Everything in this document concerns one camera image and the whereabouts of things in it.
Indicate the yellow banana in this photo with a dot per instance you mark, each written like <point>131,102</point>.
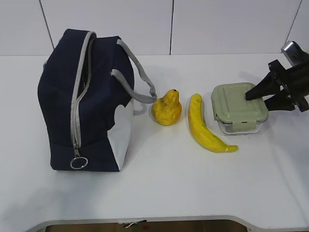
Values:
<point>200,131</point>

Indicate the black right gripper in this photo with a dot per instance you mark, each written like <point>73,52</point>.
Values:
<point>289,87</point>

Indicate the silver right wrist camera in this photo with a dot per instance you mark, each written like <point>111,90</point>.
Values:
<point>294,54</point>

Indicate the yellow pear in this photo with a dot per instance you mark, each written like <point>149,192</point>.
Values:
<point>167,110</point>

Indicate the glass container green lid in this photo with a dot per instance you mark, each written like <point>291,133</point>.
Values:
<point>233,113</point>

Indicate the navy blue lunch bag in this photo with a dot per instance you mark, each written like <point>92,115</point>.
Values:
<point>86,93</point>

